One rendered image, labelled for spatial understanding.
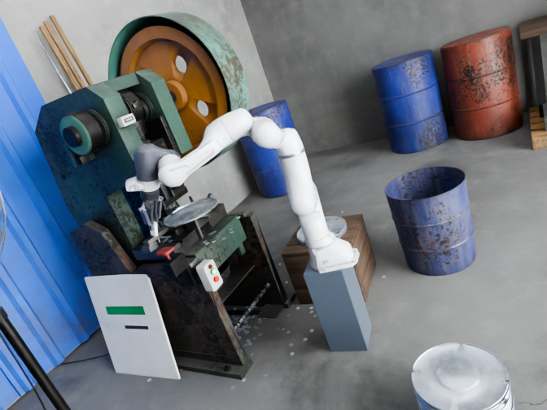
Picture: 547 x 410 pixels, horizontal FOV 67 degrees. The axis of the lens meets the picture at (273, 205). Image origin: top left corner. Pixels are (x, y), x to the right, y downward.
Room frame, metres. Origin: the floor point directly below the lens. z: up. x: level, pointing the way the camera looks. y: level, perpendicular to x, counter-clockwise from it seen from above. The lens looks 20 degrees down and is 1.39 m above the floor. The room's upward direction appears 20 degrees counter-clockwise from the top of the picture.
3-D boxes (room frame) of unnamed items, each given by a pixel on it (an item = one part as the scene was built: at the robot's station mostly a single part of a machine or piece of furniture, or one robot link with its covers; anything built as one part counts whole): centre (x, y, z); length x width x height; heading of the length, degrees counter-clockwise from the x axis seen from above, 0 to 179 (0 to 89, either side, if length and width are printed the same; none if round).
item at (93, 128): (1.90, 0.67, 1.31); 0.22 x 0.12 x 0.22; 54
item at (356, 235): (2.14, -0.21, 0.18); 0.40 x 0.38 x 0.35; 61
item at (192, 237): (2.09, 0.51, 0.68); 0.45 x 0.30 x 0.06; 144
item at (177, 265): (1.70, 0.51, 0.62); 0.10 x 0.06 x 0.20; 144
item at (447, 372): (1.02, -0.37, 0.25); 0.29 x 0.29 x 0.01
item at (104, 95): (2.18, 0.63, 0.83); 0.79 x 0.43 x 1.34; 54
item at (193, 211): (2.02, 0.41, 0.78); 0.29 x 0.29 x 0.01
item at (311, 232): (1.69, -0.14, 0.71); 0.18 x 0.11 x 0.25; 166
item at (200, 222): (1.99, 0.37, 0.72); 0.25 x 0.14 x 0.14; 54
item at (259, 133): (1.62, -0.11, 1.07); 0.19 x 0.17 x 0.18; 92
